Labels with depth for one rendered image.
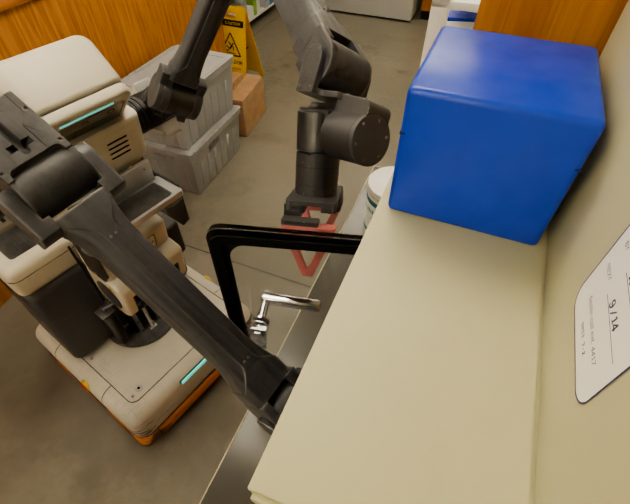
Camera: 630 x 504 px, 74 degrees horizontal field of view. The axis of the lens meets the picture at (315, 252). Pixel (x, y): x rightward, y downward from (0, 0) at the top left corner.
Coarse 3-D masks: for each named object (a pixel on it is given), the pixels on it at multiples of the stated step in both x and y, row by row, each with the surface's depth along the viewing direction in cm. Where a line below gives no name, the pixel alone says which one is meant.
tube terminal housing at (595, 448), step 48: (624, 48) 24; (624, 96) 22; (624, 144) 20; (576, 192) 25; (624, 192) 18; (576, 240) 22; (576, 288) 20; (624, 384) 14; (576, 432) 16; (624, 432) 13; (576, 480) 15; (624, 480) 12
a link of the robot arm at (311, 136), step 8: (312, 104) 52; (320, 104) 51; (328, 104) 50; (304, 112) 50; (312, 112) 49; (320, 112) 49; (328, 112) 48; (304, 120) 50; (312, 120) 50; (320, 120) 50; (304, 128) 51; (312, 128) 50; (320, 128) 50; (304, 136) 51; (312, 136) 50; (304, 144) 51; (312, 144) 51; (320, 144) 51; (312, 152) 51; (320, 152) 51
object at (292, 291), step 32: (224, 224) 45; (256, 256) 48; (288, 256) 47; (320, 256) 47; (352, 256) 46; (256, 288) 53; (288, 288) 52; (320, 288) 51; (288, 320) 57; (320, 320) 56; (288, 352) 64
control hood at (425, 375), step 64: (384, 192) 31; (384, 256) 26; (448, 256) 26; (512, 256) 26; (384, 320) 23; (448, 320) 23; (512, 320) 23; (320, 384) 21; (384, 384) 21; (448, 384) 21; (512, 384) 21; (320, 448) 19; (384, 448) 19; (448, 448) 19; (512, 448) 19
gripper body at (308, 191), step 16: (304, 160) 52; (320, 160) 52; (336, 160) 53; (304, 176) 53; (320, 176) 52; (336, 176) 54; (304, 192) 53; (320, 192) 53; (336, 192) 55; (288, 208) 52; (336, 208) 52
